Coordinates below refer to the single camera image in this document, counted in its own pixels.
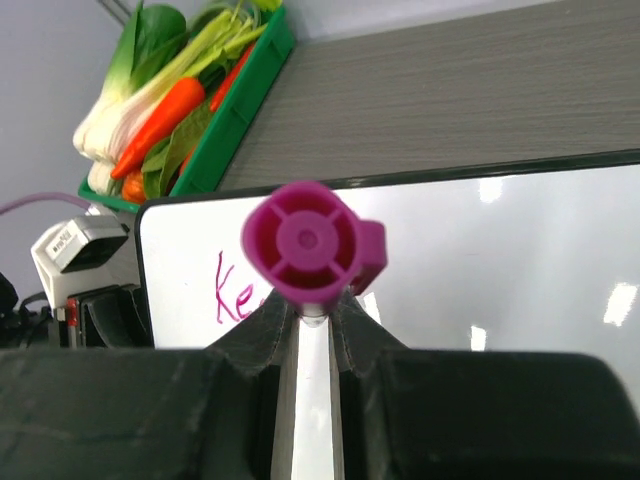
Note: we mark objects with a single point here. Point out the green plastic tray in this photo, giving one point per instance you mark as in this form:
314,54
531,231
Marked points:
205,165

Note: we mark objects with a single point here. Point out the orange toy carrot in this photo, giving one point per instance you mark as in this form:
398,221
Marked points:
178,103

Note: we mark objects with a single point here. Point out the white green toy bok choy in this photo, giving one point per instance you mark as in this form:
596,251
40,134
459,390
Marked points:
151,38

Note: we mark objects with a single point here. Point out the white marker with purple cap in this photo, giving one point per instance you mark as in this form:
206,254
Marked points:
311,247

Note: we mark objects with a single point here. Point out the red toy chili pepper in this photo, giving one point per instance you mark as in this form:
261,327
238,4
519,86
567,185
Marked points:
224,88

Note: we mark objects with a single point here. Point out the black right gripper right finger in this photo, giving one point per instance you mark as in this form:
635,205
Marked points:
403,413

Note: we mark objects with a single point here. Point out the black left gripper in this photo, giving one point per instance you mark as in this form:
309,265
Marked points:
111,317

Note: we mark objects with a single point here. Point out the white green toy leek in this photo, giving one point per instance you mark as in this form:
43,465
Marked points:
217,35

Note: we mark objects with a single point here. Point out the orange toy fruit in tray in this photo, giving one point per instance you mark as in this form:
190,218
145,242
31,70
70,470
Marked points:
133,188

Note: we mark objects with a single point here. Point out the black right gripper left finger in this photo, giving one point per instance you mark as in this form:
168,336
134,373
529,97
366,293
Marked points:
221,412

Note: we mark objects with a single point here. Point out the white whiteboard with black frame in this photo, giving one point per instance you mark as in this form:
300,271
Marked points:
502,260

